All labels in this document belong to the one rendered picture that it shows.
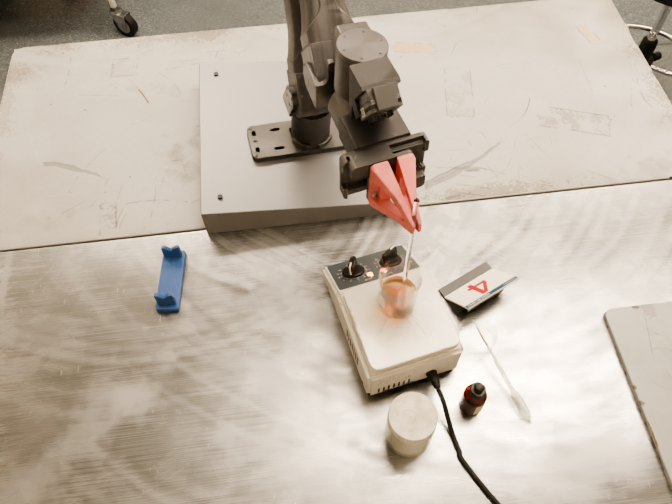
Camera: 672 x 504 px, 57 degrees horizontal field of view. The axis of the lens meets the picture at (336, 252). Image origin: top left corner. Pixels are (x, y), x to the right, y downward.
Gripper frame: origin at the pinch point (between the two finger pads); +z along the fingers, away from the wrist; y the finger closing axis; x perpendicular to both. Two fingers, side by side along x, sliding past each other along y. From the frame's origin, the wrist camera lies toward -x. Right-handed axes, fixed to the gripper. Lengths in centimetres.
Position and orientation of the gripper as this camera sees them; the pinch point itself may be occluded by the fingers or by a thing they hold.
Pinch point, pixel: (413, 223)
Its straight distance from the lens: 66.6
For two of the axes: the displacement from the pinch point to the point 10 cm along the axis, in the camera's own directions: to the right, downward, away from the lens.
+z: 3.4, 7.9, -5.1
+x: 0.1, 5.4, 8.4
